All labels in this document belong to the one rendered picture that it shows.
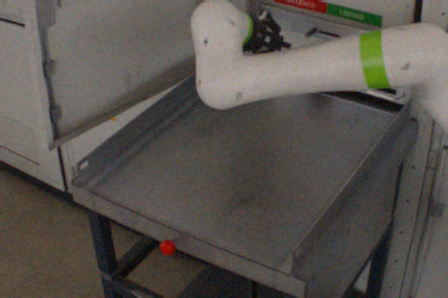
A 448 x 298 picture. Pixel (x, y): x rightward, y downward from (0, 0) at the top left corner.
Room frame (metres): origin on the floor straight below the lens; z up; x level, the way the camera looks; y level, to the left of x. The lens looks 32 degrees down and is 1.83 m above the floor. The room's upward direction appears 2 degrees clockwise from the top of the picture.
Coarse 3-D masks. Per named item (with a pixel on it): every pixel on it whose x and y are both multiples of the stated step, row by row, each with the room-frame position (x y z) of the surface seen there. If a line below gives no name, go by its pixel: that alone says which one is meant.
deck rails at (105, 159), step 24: (168, 96) 1.59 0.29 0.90; (192, 96) 1.68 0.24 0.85; (144, 120) 1.49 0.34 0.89; (168, 120) 1.56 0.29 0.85; (408, 120) 1.60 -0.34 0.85; (120, 144) 1.40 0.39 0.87; (144, 144) 1.44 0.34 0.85; (384, 144) 1.44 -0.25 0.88; (96, 168) 1.31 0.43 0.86; (360, 168) 1.30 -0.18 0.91; (336, 216) 1.19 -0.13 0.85; (312, 240) 1.08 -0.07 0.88; (288, 264) 1.04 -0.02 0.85
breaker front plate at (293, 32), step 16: (272, 0) 1.85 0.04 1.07; (320, 0) 1.78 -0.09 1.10; (336, 0) 1.76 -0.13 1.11; (352, 0) 1.74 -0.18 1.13; (368, 0) 1.72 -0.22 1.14; (384, 0) 1.70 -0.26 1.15; (400, 0) 1.68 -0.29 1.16; (320, 16) 1.78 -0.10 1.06; (384, 16) 1.70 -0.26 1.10; (400, 16) 1.68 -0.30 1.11; (288, 32) 1.83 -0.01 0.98; (304, 32) 1.80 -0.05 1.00
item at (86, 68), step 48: (48, 0) 1.45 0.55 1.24; (96, 0) 1.59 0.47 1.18; (144, 0) 1.72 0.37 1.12; (192, 0) 1.86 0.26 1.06; (48, 48) 1.45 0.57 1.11; (96, 48) 1.58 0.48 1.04; (144, 48) 1.71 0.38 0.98; (192, 48) 1.86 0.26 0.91; (48, 96) 1.45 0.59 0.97; (96, 96) 1.57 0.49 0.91; (144, 96) 1.67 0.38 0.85; (48, 144) 1.40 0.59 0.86
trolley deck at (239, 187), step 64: (192, 128) 1.53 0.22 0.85; (256, 128) 1.54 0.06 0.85; (320, 128) 1.55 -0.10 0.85; (384, 128) 1.56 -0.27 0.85; (128, 192) 1.25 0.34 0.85; (192, 192) 1.26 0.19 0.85; (256, 192) 1.28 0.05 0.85; (320, 192) 1.28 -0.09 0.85; (256, 256) 1.06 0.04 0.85; (320, 256) 1.07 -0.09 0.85
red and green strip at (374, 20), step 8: (280, 0) 1.84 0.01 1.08; (288, 0) 1.83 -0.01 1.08; (296, 0) 1.82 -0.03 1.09; (304, 0) 1.81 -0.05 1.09; (312, 0) 1.79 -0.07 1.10; (304, 8) 1.80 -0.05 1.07; (312, 8) 1.79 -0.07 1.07; (320, 8) 1.78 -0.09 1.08; (328, 8) 1.77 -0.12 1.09; (336, 8) 1.76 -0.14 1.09; (344, 8) 1.75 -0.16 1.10; (352, 8) 1.74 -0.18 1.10; (336, 16) 1.76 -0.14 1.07; (344, 16) 1.75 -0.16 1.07; (352, 16) 1.74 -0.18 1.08; (360, 16) 1.73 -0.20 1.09; (368, 16) 1.72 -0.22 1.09; (376, 16) 1.71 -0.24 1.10; (376, 24) 1.71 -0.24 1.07
